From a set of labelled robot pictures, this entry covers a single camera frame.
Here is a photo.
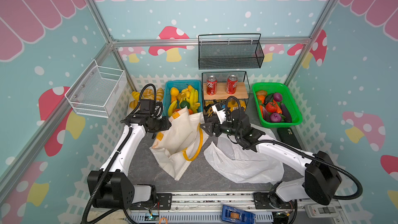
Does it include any black yellow snack bag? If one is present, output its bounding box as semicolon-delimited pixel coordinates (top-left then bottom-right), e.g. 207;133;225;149
203;100;217;122

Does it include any orange yellow snack bag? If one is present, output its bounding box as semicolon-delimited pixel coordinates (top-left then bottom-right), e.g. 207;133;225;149
228;99;246;112

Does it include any cream canvas tote bag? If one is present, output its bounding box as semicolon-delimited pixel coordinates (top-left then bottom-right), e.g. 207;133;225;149
150;108;209;181

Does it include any white plastic grocery bag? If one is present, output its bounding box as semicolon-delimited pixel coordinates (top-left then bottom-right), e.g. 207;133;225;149
204;134;285;184

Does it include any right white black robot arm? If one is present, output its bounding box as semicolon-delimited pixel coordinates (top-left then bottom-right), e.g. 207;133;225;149
200;103;363;209

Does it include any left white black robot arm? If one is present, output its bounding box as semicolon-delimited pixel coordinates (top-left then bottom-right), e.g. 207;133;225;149
81;92;172;224

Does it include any yellow banana toy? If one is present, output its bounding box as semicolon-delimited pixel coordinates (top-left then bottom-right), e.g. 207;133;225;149
167;100;178;117

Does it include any right red soda can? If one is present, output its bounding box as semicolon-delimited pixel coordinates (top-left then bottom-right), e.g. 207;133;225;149
226;75;238;94

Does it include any red soda can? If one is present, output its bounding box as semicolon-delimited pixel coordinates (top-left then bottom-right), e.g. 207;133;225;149
206;75;218;95
226;75;238;94

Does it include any red strawberry toy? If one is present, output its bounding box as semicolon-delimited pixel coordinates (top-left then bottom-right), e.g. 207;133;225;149
265;102;278;113

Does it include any left red soda can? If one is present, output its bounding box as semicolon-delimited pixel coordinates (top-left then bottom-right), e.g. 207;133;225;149
206;75;218;95

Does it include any teal plastic fruit basket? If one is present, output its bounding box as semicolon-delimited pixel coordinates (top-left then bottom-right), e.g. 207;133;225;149
163;80;203;117

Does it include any green plastic vegetable basket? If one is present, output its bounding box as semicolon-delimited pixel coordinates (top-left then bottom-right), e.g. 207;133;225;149
252;83;303;128

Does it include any purple onion toy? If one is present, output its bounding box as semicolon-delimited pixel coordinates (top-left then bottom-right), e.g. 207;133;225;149
273;92;283;102

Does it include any black flat box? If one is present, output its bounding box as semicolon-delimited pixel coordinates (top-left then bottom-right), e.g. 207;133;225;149
277;128;302;149

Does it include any dark eggplant toy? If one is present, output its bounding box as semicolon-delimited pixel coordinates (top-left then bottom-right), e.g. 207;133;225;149
280;103;292;123

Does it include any black wire wooden shelf rack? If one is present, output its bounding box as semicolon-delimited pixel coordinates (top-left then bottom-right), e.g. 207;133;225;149
202;71;251;111

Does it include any white wire wall basket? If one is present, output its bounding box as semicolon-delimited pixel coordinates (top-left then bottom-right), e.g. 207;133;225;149
65;60;127;118

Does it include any black wire wall basket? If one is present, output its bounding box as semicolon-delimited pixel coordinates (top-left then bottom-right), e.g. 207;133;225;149
198;33;265;70

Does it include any blue device on rail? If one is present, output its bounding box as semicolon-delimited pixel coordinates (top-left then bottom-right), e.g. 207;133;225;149
221;205;256;224

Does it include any grey switch box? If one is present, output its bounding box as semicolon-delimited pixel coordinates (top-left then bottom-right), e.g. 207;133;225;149
305;204;339;218

